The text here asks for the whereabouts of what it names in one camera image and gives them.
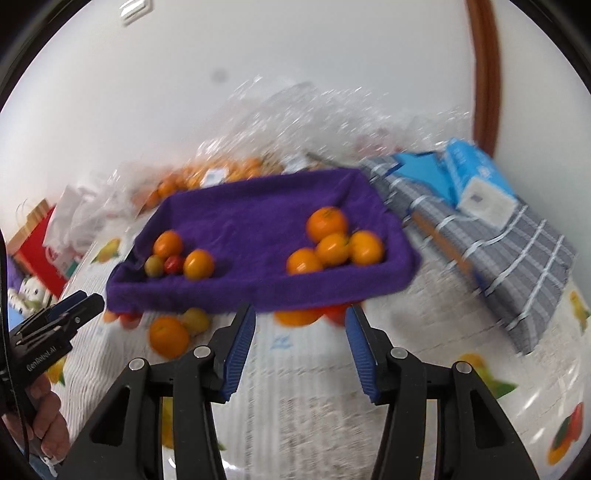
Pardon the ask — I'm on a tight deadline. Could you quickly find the brown wooden door frame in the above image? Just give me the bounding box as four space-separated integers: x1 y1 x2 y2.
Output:
465 0 502 158

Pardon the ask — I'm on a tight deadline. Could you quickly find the crumpled clear plastic bag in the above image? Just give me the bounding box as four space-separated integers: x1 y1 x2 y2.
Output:
198 78 465 171

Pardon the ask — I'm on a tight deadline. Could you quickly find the clear bag of oranges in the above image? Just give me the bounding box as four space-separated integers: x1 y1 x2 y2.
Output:
131 154 289 210

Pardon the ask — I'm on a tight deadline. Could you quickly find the red paper bag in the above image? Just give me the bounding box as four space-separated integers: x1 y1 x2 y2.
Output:
7 198 71 298

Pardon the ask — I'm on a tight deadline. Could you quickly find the blue white tissue pack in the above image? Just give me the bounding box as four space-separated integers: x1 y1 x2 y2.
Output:
442 137 519 230

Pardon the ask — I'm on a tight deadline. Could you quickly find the white plush toy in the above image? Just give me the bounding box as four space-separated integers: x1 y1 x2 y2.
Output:
9 276 54 315

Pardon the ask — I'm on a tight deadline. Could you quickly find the large orange with stem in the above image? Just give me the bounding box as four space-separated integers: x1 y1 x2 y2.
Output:
307 206 349 243

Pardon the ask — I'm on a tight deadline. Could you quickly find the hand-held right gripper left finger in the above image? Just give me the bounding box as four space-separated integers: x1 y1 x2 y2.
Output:
69 302 257 480

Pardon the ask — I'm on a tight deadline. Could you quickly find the oval orange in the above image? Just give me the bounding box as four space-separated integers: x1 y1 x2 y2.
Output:
315 233 352 268

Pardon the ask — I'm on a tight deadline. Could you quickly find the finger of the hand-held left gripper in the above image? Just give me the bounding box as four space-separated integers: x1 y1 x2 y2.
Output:
68 294 106 330
44 291 91 320

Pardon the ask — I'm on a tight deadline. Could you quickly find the grey plaid folded cloth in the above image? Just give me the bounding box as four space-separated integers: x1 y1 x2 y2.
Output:
360 152 578 356

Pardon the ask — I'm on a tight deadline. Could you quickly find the purple towel-lined tray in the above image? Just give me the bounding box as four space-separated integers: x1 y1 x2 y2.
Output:
105 167 422 315

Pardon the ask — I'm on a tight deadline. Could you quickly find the small orange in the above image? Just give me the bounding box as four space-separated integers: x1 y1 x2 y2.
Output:
153 230 184 259
183 248 216 281

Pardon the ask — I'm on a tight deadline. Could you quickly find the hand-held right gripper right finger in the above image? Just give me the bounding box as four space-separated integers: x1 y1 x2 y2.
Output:
345 305 539 480

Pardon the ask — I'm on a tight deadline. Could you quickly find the blue folded cloth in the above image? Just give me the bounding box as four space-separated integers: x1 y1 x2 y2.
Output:
392 150 459 205

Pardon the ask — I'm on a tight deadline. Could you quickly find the fruit print lace tablecloth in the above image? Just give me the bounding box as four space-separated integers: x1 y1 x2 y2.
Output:
25 233 591 480

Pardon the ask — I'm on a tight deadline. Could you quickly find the white plastic bag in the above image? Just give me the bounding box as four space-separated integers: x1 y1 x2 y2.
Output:
43 184 123 259

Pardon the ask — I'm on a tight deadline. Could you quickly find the person's left hand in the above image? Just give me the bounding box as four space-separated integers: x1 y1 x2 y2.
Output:
2 373 70 459

